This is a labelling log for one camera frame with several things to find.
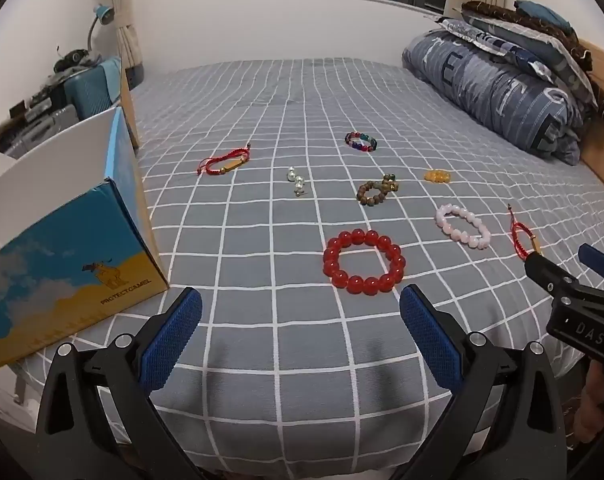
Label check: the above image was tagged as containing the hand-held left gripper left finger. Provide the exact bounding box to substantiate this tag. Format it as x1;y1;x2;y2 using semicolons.
34;286;209;480

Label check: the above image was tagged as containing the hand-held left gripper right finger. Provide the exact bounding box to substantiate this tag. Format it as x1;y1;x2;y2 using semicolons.
397;284;568;480

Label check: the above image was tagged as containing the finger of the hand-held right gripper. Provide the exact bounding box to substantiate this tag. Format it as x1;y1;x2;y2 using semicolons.
578;243;604;287
524;252;578;302

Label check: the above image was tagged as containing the red string bracelet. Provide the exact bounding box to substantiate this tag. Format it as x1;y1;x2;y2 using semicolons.
506;203;543;262
197;143;254;177

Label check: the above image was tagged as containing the pink bead bracelet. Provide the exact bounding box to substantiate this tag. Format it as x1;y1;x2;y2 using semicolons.
434;203;493;250

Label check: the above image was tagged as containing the red bead bracelet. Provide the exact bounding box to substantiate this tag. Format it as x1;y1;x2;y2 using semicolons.
323;228;407;295

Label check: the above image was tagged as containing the blue and yellow cardboard box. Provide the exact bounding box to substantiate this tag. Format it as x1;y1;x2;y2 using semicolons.
0;67;171;371

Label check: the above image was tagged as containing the brown wooden bead bracelet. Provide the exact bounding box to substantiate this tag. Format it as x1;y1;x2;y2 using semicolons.
356;173;399;207

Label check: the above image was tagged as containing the person's right hand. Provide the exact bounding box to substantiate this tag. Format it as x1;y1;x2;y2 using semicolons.
573;361;604;447

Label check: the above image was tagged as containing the grey-blue folded duvet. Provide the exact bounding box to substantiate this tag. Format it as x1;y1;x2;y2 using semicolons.
401;30;585;166

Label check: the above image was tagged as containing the grey suitcase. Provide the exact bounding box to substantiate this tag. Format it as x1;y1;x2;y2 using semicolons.
0;104;79;157

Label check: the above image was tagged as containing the grey checked bed sheet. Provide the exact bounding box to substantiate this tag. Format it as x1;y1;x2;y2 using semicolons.
12;57;604;480

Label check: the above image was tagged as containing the dark blue cushion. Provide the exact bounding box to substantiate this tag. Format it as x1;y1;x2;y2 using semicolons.
513;0;573;32

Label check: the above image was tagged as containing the teal suitcase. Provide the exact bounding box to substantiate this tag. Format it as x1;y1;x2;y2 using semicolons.
64;57;123;124

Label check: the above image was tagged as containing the brown patterned blanket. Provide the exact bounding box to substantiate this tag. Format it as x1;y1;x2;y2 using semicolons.
460;0;604;123

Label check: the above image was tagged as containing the pile of dark gadgets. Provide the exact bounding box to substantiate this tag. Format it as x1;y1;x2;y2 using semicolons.
7;47;95;116

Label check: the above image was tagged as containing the blue desk lamp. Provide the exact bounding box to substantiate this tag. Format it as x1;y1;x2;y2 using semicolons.
85;3;116;57

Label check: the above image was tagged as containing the multicoloured bead bracelet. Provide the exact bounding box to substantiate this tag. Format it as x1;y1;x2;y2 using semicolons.
344;130;379;154

